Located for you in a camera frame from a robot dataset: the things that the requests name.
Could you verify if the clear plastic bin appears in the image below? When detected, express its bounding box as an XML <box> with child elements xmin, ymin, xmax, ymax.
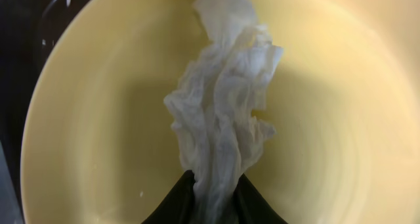
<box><xmin>1</xmin><ymin>144</ymin><xmax>26</xmax><ymax>224</ymax></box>

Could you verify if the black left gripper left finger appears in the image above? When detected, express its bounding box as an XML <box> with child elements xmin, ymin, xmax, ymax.
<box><xmin>142</xmin><ymin>170</ymin><xmax>195</xmax><ymax>224</ymax></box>

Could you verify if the dark brown tray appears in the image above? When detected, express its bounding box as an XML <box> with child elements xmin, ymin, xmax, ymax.
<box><xmin>1</xmin><ymin>0</ymin><xmax>90</xmax><ymax>200</ymax></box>

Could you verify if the yellow plate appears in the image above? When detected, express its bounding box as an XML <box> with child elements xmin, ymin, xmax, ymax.
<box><xmin>21</xmin><ymin>0</ymin><xmax>419</xmax><ymax>223</ymax></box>

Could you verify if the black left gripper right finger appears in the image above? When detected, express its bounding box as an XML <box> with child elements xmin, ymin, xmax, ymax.
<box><xmin>233</xmin><ymin>174</ymin><xmax>287</xmax><ymax>224</ymax></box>

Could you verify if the white tissue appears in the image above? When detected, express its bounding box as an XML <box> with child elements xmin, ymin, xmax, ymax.
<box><xmin>164</xmin><ymin>0</ymin><xmax>283</xmax><ymax>223</ymax></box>

